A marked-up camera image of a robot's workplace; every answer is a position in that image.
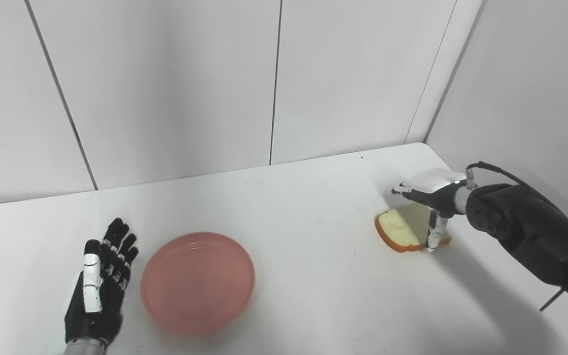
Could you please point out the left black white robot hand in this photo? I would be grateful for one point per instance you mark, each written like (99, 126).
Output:
(99, 291)

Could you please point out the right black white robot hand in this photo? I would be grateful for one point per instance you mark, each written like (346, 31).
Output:
(432, 197)

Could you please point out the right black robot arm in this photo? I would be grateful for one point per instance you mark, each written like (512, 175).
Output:
(535, 231)

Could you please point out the slice of white bread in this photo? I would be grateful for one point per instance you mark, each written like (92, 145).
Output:
(405, 227)

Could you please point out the pink round plate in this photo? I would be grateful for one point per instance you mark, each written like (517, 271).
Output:
(197, 283)

